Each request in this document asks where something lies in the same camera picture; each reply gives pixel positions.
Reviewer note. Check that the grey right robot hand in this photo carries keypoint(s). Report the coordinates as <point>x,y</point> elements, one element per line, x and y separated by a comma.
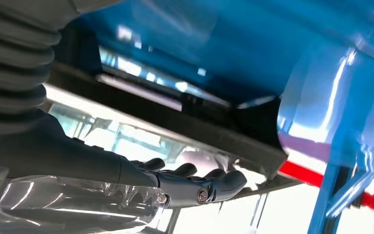
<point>77,161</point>

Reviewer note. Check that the blue steel shelf rack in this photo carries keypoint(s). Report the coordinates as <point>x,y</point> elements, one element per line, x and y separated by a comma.
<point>206,48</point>

